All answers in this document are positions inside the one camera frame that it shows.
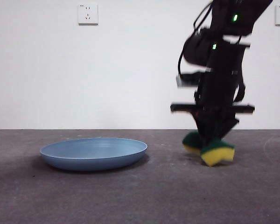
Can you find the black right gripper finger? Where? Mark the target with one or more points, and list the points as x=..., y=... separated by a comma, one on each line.
x=203, y=126
x=222, y=123

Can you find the yellow sponge with green pad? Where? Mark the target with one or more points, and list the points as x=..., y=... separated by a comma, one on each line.
x=212, y=158

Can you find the blue round plate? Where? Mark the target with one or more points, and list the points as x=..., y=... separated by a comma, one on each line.
x=91, y=161

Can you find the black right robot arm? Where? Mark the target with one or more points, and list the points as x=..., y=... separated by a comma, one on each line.
x=224, y=30

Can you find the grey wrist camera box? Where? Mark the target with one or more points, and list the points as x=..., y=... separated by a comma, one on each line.
x=189, y=80

